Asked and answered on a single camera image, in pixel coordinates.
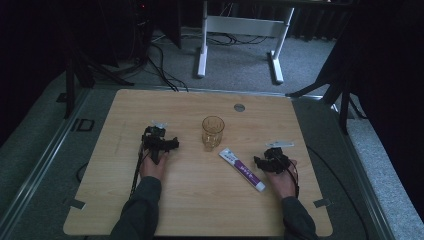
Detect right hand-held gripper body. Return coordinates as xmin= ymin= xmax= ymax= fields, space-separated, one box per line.
xmin=263 ymin=140 xmax=296 ymax=175

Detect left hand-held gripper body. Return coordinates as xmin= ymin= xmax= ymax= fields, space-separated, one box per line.
xmin=141 ymin=119 xmax=170 ymax=165

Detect white purple toothpaste tube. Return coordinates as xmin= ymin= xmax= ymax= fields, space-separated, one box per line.
xmin=218 ymin=147 xmax=267 ymax=193

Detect clear glass cup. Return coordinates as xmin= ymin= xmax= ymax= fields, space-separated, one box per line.
xmin=201 ymin=115 xmax=226 ymax=153

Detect person's right hand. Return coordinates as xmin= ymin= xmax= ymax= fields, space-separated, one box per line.
xmin=264 ymin=159 xmax=300 ymax=200

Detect person's left hand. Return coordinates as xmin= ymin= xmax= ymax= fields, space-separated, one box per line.
xmin=138 ymin=149 xmax=170 ymax=181

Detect grey tape strip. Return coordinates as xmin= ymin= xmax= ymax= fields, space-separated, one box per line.
xmin=64 ymin=197 xmax=87 ymax=211
xmin=312 ymin=197 xmax=333 ymax=209

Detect black tripod stand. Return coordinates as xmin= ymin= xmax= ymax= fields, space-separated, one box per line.
xmin=55 ymin=46 xmax=135 ymax=120
xmin=285 ymin=63 xmax=368 ymax=136

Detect dark computer tower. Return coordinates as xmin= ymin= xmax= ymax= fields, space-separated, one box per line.
xmin=114 ymin=0 xmax=155 ymax=66

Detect right hand-held gripper cable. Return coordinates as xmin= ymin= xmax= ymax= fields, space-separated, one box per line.
xmin=286 ymin=159 xmax=301 ymax=198

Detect hand-held gripper cable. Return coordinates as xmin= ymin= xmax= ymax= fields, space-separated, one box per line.
xmin=128 ymin=146 xmax=148 ymax=200
xmin=286 ymin=159 xmax=301 ymax=198

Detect left hand-held gripper cable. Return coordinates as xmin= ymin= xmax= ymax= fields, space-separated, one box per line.
xmin=128 ymin=146 xmax=148 ymax=200

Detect long black cable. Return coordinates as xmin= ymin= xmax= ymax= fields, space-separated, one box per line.
xmin=306 ymin=145 xmax=371 ymax=240

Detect black floor cable bundle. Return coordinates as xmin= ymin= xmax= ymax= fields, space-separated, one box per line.
xmin=146 ymin=41 xmax=190 ymax=93

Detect black rectangular floor bracket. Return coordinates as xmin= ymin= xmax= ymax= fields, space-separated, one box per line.
xmin=70 ymin=117 xmax=96 ymax=133

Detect black looped cable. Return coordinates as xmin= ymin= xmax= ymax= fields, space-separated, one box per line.
xmin=75 ymin=161 xmax=90 ymax=184

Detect aluminium floor rail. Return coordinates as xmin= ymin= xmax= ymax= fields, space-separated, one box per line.
xmin=0 ymin=87 xmax=93 ymax=231
xmin=329 ymin=101 xmax=398 ymax=240

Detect cables under white desk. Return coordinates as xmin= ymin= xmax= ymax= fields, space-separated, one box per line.
xmin=205 ymin=30 xmax=269 ymax=47

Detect white desk frame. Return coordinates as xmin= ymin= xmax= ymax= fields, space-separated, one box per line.
xmin=196 ymin=0 xmax=296 ymax=85

